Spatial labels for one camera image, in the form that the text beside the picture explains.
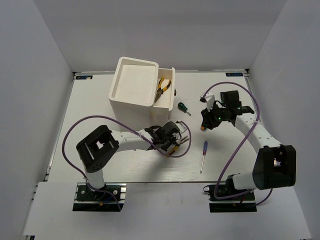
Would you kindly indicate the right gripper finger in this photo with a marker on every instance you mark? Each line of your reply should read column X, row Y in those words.
column 204, row 114
column 207, row 124

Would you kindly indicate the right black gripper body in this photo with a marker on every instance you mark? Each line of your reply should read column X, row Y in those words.
column 221, row 116

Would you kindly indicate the yellow needle-nose pliers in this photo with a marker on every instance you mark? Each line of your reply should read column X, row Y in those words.
column 183, row 140
column 160, row 89

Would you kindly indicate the white drawer cabinet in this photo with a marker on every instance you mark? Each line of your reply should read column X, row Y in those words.
column 132, row 92

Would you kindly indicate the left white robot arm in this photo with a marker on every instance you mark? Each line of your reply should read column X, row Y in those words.
column 96, row 149

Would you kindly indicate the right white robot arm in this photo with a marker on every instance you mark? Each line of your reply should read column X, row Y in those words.
column 275, row 164

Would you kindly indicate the blue red precision screwdriver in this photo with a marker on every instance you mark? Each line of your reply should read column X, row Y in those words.
column 204, row 152

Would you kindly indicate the green stubby flathead screwdriver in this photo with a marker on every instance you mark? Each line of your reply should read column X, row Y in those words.
column 182, row 107

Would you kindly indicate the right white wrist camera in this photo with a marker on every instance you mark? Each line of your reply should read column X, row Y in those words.
column 208, row 99

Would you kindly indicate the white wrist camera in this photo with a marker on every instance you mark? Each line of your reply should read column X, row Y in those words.
column 179, row 130
column 208, row 99

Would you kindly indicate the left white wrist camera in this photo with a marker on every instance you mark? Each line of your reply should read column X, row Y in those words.
column 179, row 130

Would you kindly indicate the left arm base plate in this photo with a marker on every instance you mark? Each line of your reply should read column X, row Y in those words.
column 86, row 200

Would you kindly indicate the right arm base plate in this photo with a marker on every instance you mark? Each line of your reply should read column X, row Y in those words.
column 241, row 204

